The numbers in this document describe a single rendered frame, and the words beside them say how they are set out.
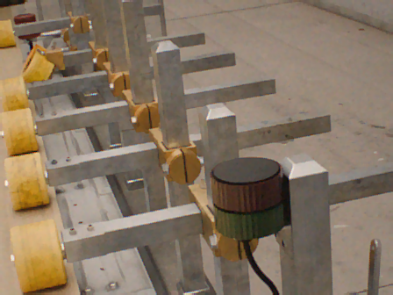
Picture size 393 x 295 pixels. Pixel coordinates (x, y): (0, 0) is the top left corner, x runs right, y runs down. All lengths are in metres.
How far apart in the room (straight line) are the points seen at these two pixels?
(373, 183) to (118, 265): 0.69
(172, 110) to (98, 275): 0.52
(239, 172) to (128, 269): 0.93
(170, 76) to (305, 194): 0.50
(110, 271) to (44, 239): 0.63
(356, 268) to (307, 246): 2.04
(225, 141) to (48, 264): 0.25
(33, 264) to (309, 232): 0.37
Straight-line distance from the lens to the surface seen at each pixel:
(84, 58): 1.86
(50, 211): 1.14
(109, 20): 1.56
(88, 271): 1.53
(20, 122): 1.35
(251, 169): 0.61
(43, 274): 0.89
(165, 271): 1.32
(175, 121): 1.10
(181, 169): 1.09
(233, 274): 0.93
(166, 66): 1.07
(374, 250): 0.72
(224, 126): 0.85
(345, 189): 0.99
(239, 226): 0.60
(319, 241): 0.64
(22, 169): 1.12
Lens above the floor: 1.36
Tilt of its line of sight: 21 degrees down
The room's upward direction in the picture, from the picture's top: 6 degrees counter-clockwise
